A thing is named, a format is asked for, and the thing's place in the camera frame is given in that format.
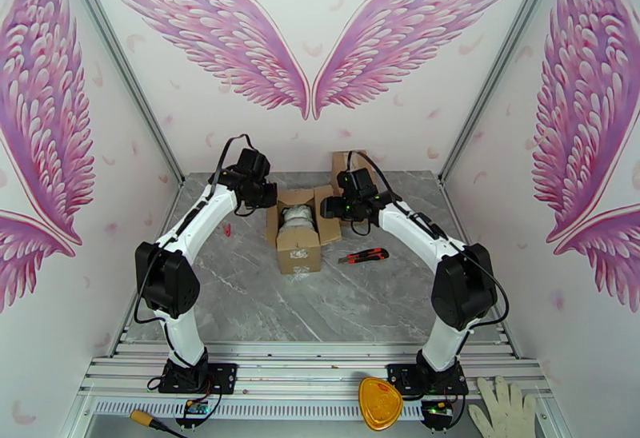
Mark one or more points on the white plastic bundle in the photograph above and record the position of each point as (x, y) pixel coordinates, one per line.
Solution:
(297, 217)

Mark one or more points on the brown taped cardboard box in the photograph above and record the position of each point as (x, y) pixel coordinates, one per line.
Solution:
(337, 164)
(300, 252)

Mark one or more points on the red black utility knife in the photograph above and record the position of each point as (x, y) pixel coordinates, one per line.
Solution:
(367, 255)

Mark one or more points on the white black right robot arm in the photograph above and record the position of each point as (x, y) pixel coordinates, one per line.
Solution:
(462, 287)

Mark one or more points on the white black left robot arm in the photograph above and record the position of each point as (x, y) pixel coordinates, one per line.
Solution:
(167, 281)

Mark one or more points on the small red plastic piece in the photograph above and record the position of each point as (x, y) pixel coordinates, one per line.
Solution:
(227, 230)

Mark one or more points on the yellow rounded plastic case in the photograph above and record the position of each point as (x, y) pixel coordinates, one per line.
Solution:
(380, 404)

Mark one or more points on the small green circuit board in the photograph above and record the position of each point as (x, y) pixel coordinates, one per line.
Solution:
(196, 407)
(437, 407)

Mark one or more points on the white work glove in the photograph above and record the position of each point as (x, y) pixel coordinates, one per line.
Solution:
(505, 411)

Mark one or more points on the aluminium corner post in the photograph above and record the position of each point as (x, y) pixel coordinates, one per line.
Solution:
(141, 102)
(482, 102)

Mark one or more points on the aluminium rail frame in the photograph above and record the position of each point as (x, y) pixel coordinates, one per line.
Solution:
(300, 376)

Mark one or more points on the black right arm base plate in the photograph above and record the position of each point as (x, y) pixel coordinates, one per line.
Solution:
(398, 376)

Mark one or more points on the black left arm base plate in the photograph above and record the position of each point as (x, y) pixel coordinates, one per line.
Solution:
(225, 376)

